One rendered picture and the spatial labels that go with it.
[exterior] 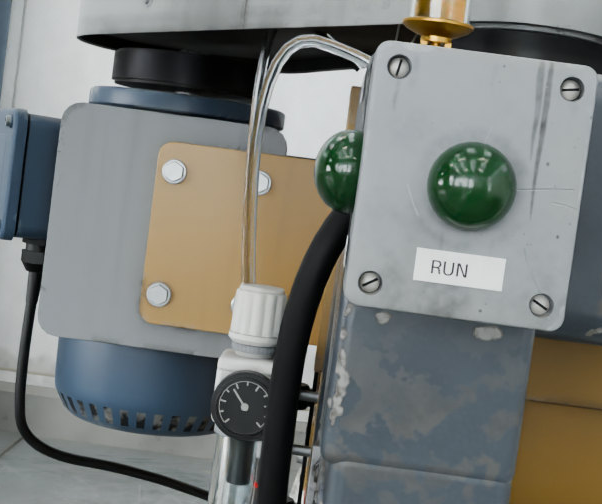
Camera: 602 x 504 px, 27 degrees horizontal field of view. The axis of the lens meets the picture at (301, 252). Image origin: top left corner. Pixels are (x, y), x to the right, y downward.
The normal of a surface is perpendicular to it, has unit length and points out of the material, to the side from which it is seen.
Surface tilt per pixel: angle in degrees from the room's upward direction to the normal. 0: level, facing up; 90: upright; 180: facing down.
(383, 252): 90
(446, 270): 90
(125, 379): 91
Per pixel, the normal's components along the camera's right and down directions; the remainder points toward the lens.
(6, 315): -0.03, 0.05
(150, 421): 0.03, 0.56
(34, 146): 0.41, 0.11
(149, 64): -0.46, -0.01
